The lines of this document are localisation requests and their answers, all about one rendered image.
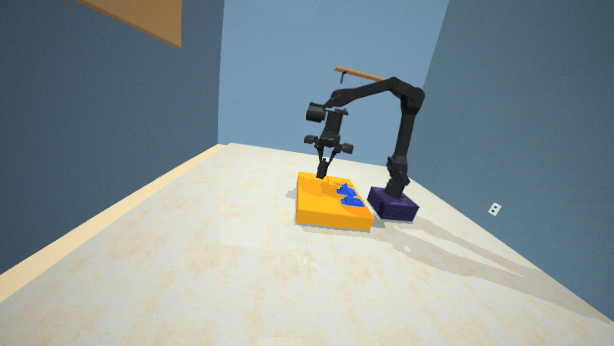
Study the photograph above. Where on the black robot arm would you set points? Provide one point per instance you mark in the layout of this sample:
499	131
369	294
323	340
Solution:
411	100

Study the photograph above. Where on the black micro servo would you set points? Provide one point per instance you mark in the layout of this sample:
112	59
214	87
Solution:
322	169

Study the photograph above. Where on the orange flat panel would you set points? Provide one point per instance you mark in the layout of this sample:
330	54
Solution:
330	202

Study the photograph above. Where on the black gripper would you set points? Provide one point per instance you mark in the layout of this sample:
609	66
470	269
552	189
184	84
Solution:
346	147

